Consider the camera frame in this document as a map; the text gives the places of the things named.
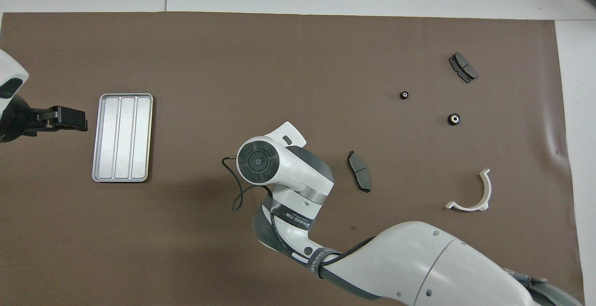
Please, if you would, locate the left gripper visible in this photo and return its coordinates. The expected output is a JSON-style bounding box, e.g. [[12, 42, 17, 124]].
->
[[0, 94, 39, 144]]

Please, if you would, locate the silver metal tray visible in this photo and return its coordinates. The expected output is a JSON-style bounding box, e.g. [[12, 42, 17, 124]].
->
[[92, 93, 154, 183]]

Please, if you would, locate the dark grey brake pad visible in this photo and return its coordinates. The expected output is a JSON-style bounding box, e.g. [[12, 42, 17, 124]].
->
[[448, 57, 472, 84], [347, 150, 372, 193], [454, 52, 479, 80]]

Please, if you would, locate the black cable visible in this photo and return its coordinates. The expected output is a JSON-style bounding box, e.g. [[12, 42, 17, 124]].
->
[[222, 156, 274, 212]]

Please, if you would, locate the white curved plastic bracket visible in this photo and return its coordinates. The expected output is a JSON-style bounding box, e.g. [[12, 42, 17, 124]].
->
[[445, 169, 492, 212]]

